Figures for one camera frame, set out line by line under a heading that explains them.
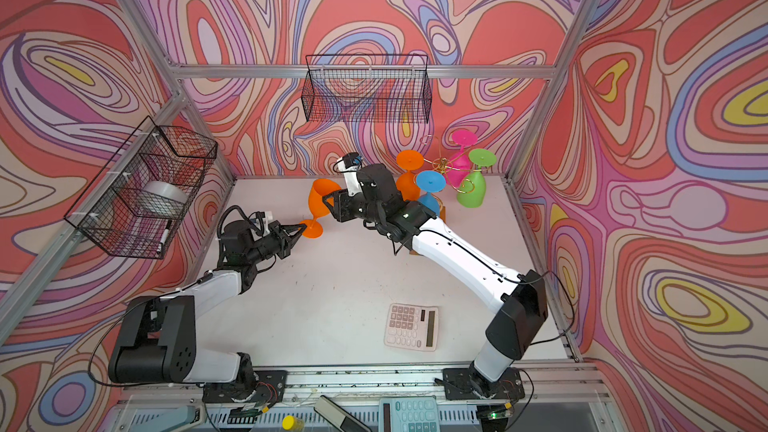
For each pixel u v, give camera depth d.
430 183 0.72
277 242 0.77
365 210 0.60
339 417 0.67
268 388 0.73
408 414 0.68
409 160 0.78
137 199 0.69
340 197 0.62
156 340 0.43
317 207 0.77
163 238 0.72
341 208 0.62
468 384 0.73
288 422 0.62
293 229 0.84
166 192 0.73
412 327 0.82
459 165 0.89
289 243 0.79
